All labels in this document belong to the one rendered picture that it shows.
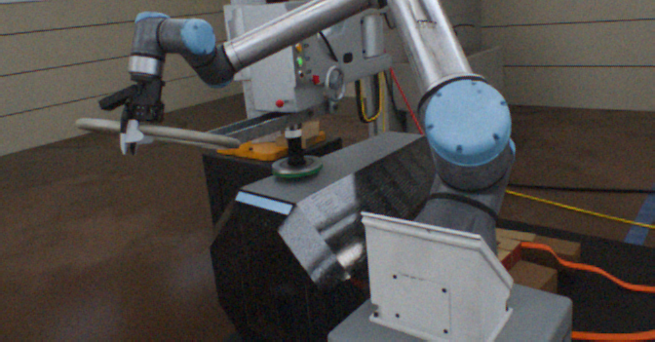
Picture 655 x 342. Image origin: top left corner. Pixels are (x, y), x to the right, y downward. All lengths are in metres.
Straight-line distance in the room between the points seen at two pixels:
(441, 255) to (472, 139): 0.24
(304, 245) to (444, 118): 1.08
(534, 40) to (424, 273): 6.04
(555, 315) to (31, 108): 7.41
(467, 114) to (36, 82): 7.39
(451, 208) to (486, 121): 0.22
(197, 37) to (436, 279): 0.82
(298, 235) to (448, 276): 0.98
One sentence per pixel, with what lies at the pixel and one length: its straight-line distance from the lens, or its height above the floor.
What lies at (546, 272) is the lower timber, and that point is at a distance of 2.86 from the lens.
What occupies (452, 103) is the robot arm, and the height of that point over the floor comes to 1.33.
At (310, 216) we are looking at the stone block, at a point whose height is 0.77.
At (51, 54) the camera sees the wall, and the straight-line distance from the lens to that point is 8.14.
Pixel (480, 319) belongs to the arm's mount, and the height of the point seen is 0.93.
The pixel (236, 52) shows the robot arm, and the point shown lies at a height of 1.42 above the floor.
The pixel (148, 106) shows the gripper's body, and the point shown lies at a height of 1.31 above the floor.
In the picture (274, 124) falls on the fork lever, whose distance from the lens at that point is 2.01.
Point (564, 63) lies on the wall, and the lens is 6.92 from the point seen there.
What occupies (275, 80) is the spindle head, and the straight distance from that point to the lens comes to 2.07.
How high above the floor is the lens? 1.54
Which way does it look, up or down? 16 degrees down
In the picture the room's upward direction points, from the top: 6 degrees counter-clockwise
